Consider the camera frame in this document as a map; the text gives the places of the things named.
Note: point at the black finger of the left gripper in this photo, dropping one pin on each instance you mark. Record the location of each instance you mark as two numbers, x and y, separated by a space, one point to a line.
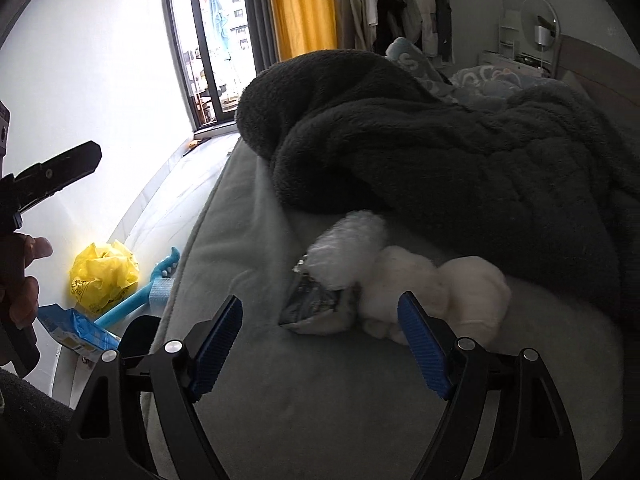
43 179

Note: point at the yellow curtain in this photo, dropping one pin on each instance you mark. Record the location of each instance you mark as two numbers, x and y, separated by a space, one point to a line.
304 26

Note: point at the hanging clothes rack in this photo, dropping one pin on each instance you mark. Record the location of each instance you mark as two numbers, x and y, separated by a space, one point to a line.
373 25

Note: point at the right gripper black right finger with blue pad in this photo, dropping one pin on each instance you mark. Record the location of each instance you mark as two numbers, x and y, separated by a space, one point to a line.
532 436

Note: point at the bubble wrap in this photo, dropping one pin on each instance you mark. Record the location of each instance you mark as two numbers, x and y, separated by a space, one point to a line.
344 254

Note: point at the white dressing table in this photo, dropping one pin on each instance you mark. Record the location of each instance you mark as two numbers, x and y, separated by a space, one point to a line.
509 54

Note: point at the black framed window door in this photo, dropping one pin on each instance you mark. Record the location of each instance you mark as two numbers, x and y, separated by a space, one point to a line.
210 41

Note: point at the dark grey fleece blanket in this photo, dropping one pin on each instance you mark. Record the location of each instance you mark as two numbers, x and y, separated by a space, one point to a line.
546 187

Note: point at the black trash bin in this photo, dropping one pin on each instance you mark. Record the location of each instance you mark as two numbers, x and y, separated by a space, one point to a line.
138 337

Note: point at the blue toy guitar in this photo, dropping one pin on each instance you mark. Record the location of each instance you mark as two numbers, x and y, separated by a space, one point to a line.
158 289

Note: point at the round vanity mirror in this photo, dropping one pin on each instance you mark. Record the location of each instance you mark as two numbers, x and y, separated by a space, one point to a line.
540 29

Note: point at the white sock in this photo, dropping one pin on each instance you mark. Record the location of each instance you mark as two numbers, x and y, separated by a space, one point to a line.
469 293

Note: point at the black silver snack wrapper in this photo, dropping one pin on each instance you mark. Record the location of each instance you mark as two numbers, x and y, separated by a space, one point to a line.
312 309

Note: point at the blue snack bag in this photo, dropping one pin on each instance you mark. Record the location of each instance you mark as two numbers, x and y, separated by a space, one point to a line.
74 331

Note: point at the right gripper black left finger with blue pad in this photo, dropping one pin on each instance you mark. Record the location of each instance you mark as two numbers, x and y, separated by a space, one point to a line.
108 430

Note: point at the crumpled yellow plastic bag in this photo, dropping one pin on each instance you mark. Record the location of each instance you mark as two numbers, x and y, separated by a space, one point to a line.
101 276

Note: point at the brown bed headboard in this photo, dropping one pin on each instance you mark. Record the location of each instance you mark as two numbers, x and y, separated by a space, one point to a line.
608 80

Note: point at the person's left hand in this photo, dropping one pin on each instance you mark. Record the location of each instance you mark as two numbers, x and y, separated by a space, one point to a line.
19 291

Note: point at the blue patterned quilt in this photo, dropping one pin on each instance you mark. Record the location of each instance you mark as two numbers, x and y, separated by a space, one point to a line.
483 87

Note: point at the dark grey curtain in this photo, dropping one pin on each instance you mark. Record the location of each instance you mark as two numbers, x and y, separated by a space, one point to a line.
262 34

